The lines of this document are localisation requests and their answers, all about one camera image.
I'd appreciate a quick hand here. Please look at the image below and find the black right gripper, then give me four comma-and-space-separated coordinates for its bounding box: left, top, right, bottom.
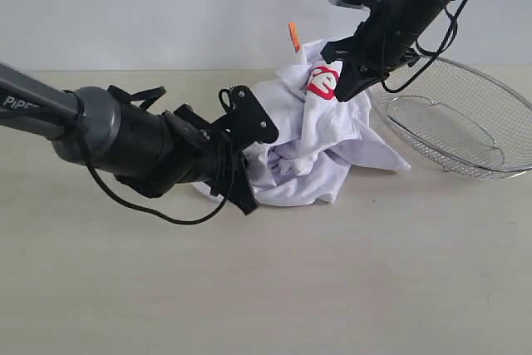
321, 1, 420, 102

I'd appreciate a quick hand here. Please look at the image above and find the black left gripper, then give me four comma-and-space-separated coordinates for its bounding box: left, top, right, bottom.
115, 104, 258, 215

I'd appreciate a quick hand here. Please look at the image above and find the white t-shirt red print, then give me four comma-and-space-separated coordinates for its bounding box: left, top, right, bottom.
191, 22, 412, 209

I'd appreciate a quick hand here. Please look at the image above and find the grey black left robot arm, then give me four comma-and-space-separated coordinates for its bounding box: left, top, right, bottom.
1, 65, 277, 218

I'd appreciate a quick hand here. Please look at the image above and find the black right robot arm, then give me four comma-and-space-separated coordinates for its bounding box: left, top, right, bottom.
321, 0, 469, 102

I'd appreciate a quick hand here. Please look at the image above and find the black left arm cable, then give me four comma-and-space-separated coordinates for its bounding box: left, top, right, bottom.
62, 85, 238, 225

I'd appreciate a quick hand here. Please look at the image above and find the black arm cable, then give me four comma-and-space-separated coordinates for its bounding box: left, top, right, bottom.
62, 85, 238, 225
380, 0, 477, 94

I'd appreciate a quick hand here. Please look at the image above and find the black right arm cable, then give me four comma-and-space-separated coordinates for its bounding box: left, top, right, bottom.
380, 0, 477, 94

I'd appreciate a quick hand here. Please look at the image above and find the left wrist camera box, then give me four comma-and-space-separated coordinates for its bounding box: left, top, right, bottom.
214, 85, 279, 152

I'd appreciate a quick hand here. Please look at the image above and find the metal wire mesh basket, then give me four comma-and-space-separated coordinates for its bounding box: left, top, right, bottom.
367, 57, 531, 180

